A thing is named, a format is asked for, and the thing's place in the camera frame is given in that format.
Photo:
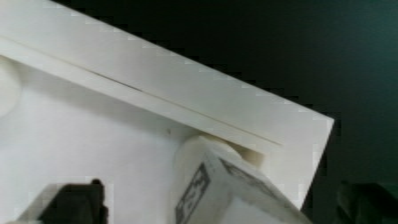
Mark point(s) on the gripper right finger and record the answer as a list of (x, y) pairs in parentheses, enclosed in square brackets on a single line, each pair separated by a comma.
[(366, 203)]

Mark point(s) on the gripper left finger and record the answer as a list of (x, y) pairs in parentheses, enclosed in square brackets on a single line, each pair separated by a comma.
[(68, 205)]

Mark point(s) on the white table leg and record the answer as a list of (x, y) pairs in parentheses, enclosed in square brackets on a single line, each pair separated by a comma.
[(222, 193)]

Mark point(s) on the white square table top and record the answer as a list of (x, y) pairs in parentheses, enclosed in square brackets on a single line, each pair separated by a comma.
[(105, 101)]

